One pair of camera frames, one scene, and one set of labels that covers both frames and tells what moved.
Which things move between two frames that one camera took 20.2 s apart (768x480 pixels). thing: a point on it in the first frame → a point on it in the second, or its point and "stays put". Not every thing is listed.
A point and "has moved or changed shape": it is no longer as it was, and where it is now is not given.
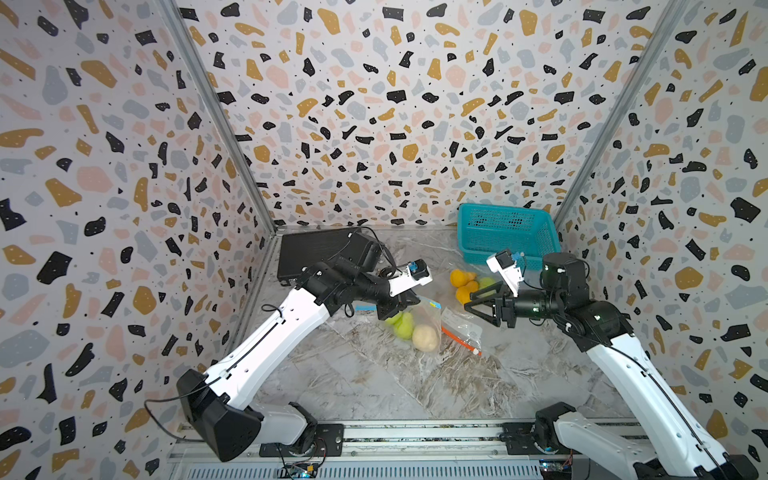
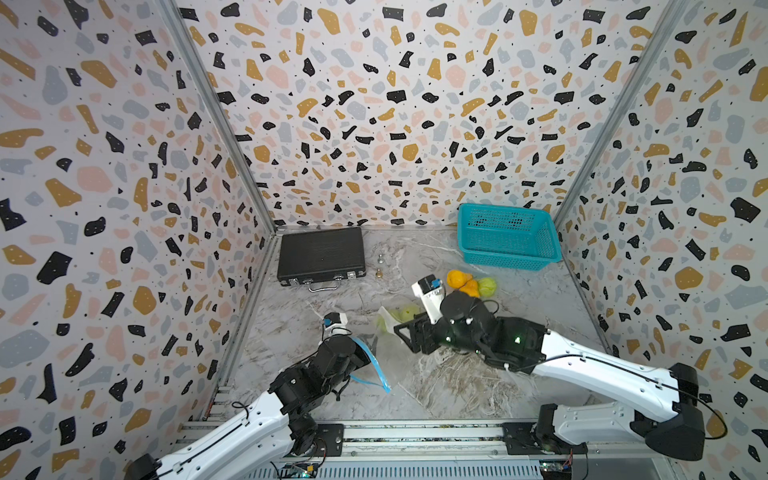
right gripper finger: x=485 y=295 → x=411 y=326
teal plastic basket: x=484 y=230 stays put
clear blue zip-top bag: x=416 y=330 has moved or changed shape
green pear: x=404 y=329 has moved or changed shape
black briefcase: x=302 y=248 stays put
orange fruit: x=463 y=292 stays put
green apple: x=394 y=319 → x=407 y=313
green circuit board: x=298 y=470 stays put
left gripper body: x=387 y=304 → x=358 y=358
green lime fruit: x=485 y=282 stays put
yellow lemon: x=460 y=278 stays put
